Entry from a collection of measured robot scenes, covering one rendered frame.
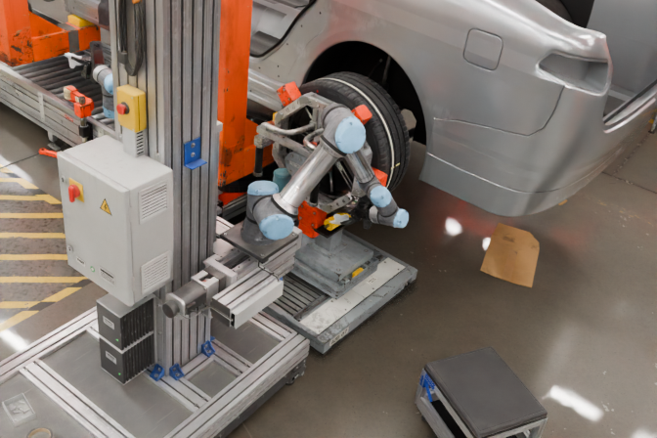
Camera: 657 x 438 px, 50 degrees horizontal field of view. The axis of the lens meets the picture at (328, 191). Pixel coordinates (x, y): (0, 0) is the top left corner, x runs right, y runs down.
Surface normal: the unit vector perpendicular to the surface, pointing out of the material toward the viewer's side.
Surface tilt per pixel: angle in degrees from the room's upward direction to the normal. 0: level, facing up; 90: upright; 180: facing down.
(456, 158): 90
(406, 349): 0
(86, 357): 0
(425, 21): 90
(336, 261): 0
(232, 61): 90
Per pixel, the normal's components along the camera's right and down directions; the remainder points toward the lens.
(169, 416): 0.11, -0.84
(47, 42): 0.77, 0.40
